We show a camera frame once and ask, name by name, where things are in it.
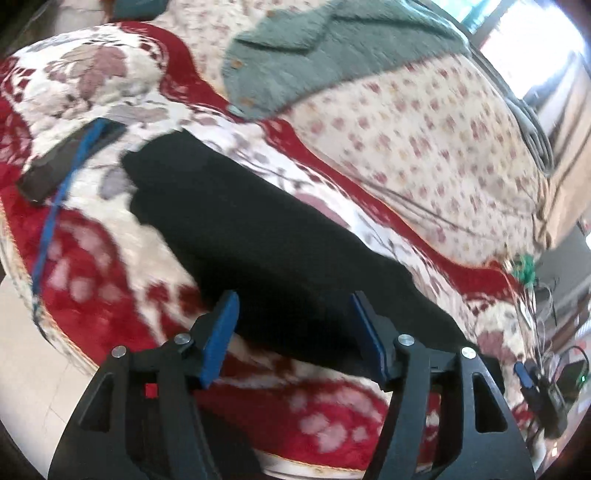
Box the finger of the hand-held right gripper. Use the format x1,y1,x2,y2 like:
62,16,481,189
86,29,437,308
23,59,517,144
514,361,539,400

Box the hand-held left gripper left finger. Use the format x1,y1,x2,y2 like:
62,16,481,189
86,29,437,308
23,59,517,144
48,290,262,480

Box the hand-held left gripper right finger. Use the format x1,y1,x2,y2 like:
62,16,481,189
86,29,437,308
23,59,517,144
348,291,536,480

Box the black pants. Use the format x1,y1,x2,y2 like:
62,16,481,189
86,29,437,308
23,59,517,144
122,129,467,384

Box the green small object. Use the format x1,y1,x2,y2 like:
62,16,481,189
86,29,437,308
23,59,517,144
516,254,537,283

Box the red floral plush blanket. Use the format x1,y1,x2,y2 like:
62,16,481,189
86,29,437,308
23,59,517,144
0,21,536,474

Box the cream floral quilt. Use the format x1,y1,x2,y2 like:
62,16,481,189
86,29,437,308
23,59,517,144
152,0,550,268

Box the black flat device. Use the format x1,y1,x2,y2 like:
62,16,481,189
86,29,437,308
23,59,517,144
17,117,127,204

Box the teal fleece jacket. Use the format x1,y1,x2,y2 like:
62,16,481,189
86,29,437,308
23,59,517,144
222,0,467,123

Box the window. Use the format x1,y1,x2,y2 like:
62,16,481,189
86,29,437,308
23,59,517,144
434,0,583,100

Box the blue bag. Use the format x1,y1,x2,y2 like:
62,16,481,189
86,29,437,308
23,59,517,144
113,0,168,17

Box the blue lanyard strap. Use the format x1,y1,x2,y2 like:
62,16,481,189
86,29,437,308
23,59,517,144
30,119,109,296

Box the grey cable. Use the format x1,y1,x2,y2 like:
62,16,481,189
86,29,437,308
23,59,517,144
505,92,555,176

